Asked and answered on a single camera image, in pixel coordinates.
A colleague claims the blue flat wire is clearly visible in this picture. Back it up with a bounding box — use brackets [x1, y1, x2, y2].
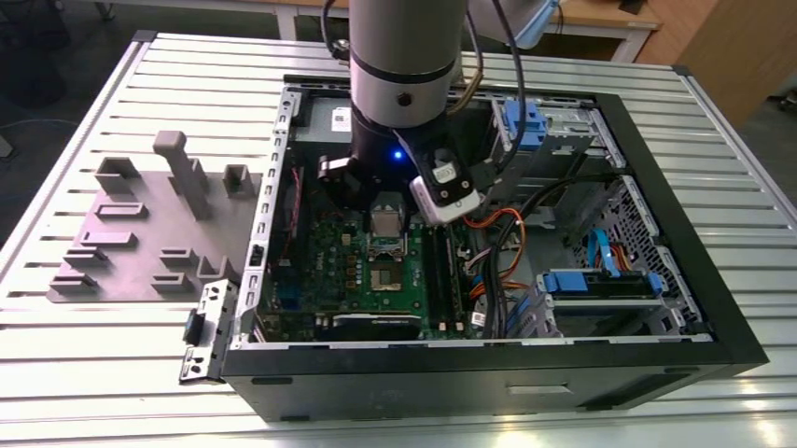
[505, 298, 532, 336]
[587, 227, 620, 277]

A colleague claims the wooden desk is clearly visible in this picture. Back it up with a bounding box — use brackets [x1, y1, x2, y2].
[557, 0, 663, 64]

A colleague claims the black chair base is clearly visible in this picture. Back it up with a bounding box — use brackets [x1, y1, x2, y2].
[767, 83, 797, 114]

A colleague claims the metal drive cage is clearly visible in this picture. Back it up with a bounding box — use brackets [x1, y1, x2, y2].
[482, 97, 624, 202]

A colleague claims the black cable bundle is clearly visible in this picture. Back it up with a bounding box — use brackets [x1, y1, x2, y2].
[482, 172, 624, 340]

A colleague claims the grey parts rack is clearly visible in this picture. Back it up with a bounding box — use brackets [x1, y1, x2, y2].
[47, 130, 268, 304]

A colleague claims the black cable silver plug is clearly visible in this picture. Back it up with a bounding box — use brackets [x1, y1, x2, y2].
[320, 0, 352, 63]

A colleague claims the black cable gold plug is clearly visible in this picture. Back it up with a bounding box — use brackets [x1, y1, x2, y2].
[449, 8, 488, 116]

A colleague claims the blue plastic drive latch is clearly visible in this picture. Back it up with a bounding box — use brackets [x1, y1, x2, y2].
[505, 100, 549, 151]

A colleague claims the brown wooden cabinet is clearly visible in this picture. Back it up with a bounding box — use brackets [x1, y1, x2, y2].
[635, 0, 797, 127]

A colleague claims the thick black camera cable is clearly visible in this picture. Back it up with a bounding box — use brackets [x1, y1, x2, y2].
[470, 0, 529, 195]

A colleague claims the black RAM slot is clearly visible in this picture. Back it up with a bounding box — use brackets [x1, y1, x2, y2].
[441, 223, 468, 333]
[425, 223, 452, 333]

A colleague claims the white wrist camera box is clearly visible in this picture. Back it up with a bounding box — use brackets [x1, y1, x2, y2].
[408, 147, 485, 226]

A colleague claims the red flat wire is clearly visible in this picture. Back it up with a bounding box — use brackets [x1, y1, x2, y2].
[612, 243, 636, 277]

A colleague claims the metal disk bay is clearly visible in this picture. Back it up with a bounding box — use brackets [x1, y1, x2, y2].
[535, 293, 712, 340]

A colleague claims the silver CPU chip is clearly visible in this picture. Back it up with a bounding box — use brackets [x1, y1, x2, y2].
[370, 191, 408, 235]

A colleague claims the metal socket cover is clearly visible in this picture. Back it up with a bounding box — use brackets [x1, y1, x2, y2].
[365, 228, 412, 260]

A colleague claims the orange wire bundle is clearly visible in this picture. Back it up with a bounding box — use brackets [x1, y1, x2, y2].
[460, 207, 529, 300]

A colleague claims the green motherboard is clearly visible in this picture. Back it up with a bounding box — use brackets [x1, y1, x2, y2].
[261, 200, 474, 342]

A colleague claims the hard disk in blue carrier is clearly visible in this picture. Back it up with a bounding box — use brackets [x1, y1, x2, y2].
[539, 268, 665, 300]

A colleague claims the blue video connector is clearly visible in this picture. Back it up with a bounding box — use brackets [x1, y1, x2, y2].
[182, 311, 206, 347]

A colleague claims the black graphics card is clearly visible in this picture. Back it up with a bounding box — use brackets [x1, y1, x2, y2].
[314, 310, 425, 342]

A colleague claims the CPU socket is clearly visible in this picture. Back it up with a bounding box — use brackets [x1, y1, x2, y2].
[366, 259, 412, 294]

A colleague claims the black PC case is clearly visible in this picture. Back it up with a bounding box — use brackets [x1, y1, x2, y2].
[221, 73, 771, 424]

